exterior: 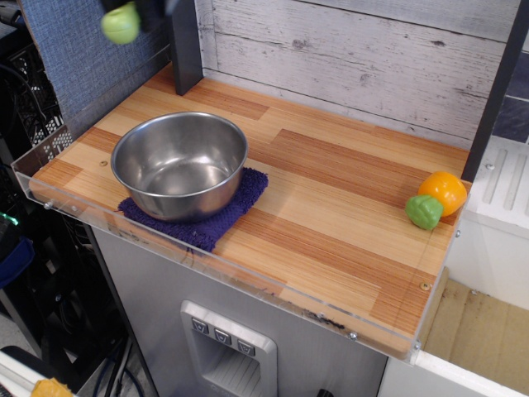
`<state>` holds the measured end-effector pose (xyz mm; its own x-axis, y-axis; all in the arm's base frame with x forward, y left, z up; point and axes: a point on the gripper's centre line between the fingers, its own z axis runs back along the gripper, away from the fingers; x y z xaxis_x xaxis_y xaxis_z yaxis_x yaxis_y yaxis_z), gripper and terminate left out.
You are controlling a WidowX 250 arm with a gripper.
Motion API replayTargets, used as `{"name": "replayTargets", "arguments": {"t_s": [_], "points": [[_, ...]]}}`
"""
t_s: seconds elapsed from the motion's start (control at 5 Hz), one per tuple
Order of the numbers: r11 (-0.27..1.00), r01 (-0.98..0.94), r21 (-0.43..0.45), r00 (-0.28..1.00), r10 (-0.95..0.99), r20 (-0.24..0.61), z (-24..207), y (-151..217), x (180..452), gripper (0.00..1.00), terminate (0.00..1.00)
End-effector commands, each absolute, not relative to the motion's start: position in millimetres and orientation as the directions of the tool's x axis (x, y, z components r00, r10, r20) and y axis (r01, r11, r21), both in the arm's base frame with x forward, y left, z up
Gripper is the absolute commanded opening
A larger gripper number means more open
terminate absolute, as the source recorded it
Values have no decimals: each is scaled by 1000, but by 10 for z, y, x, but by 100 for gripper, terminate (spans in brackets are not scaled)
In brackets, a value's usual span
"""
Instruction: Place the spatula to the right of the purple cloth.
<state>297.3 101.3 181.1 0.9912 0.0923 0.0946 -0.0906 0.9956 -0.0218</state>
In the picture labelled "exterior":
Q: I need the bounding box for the white toy sink unit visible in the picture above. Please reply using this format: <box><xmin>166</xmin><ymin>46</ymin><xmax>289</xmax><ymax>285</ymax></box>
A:
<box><xmin>379</xmin><ymin>136</ymin><xmax>528</xmax><ymax>396</ymax></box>

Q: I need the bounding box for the purple cloth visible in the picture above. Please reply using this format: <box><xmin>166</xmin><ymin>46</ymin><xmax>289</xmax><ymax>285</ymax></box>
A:
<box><xmin>117</xmin><ymin>167</ymin><xmax>269</xmax><ymax>252</ymax></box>

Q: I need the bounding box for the green toy pepper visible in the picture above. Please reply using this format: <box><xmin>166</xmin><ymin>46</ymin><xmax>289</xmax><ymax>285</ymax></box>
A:
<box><xmin>405</xmin><ymin>194</ymin><xmax>444</xmax><ymax>230</ymax></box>

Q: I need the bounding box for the clear acrylic guard rail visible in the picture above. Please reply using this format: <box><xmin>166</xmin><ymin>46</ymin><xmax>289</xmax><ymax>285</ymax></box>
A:
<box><xmin>13</xmin><ymin>124</ymin><xmax>468</xmax><ymax>360</ymax></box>

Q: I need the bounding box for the dark grey left post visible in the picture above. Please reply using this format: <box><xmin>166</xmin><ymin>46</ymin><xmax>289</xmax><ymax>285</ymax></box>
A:
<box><xmin>165</xmin><ymin>0</ymin><xmax>203</xmax><ymax>96</ymax></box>

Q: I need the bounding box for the orange toy pepper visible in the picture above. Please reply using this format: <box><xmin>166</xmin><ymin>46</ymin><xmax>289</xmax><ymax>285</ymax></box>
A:
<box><xmin>417</xmin><ymin>171</ymin><xmax>468</xmax><ymax>218</ymax></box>

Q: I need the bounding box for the dark grey post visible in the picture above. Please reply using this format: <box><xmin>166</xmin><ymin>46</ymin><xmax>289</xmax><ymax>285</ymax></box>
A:
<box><xmin>461</xmin><ymin>0</ymin><xmax>528</xmax><ymax>183</ymax></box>
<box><xmin>165</xmin><ymin>0</ymin><xmax>203</xmax><ymax>96</ymax></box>

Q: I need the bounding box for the dark grey right post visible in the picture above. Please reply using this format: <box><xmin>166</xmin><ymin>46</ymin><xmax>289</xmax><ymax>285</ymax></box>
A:
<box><xmin>461</xmin><ymin>0</ymin><xmax>528</xmax><ymax>183</ymax></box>

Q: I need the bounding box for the green handled grey spatula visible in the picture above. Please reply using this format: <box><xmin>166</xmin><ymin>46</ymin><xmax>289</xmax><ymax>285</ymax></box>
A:
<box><xmin>100</xmin><ymin>2</ymin><xmax>141</xmax><ymax>45</ymax></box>

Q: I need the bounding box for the stainless steel pot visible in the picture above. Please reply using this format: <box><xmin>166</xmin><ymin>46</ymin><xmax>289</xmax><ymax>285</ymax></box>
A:
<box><xmin>111</xmin><ymin>112</ymin><xmax>249</xmax><ymax>222</ymax></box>

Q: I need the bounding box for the black plastic crate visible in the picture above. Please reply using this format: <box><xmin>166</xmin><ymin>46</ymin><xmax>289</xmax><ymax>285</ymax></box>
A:
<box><xmin>1</xmin><ymin>44</ymin><xmax>64</xmax><ymax>153</ymax></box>

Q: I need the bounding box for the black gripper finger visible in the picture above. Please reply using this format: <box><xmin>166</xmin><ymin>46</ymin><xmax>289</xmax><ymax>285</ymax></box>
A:
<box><xmin>136</xmin><ymin>0</ymin><xmax>180</xmax><ymax>32</ymax></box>
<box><xmin>101</xmin><ymin>0</ymin><xmax>124</xmax><ymax>12</ymax></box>

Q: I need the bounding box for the silver toy fridge cabinet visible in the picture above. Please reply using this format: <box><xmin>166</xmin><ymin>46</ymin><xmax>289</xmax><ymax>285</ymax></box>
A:
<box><xmin>95</xmin><ymin>231</ymin><xmax>387</xmax><ymax>396</ymax></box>

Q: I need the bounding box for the blue fabric panel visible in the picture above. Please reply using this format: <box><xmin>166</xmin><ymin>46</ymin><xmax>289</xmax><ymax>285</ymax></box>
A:
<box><xmin>20</xmin><ymin>1</ymin><xmax>169</xmax><ymax>128</ymax></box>

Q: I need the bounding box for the grey dispenser panel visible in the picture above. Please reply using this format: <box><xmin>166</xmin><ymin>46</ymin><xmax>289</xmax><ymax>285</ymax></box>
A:
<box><xmin>180</xmin><ymin>300</ymin><xmax>279</xmax><ymax>396</ymax></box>

